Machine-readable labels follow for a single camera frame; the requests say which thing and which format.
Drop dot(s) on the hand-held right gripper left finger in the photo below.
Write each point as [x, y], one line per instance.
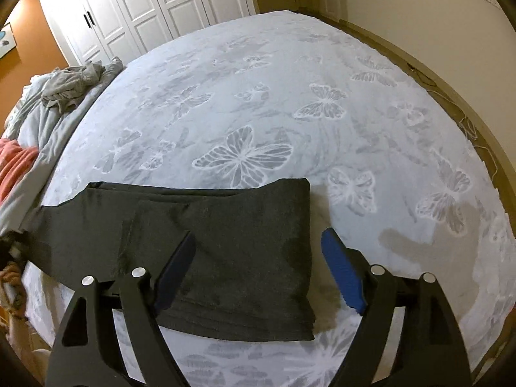
[177, 268]

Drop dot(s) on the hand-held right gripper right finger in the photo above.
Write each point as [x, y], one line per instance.
[342, 270]

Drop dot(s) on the dark grey towel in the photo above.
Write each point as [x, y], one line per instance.
[242, 250]

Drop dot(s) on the person's left hand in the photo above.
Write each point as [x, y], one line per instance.
[10, 276]

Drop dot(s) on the coral fleece blanket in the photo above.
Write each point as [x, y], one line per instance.
[16, 161]

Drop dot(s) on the grey duvet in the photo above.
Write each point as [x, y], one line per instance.
[48, 137]

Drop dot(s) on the grey butterfly print blanket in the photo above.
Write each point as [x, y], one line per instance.
[282, 109]

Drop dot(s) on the crumpled grey cloth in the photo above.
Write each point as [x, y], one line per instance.
[72, 84]

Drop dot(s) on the white panelled wardrobe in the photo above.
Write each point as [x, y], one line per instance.
[121, 8]

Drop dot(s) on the framed wall picture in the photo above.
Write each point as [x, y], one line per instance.
[6, 40]

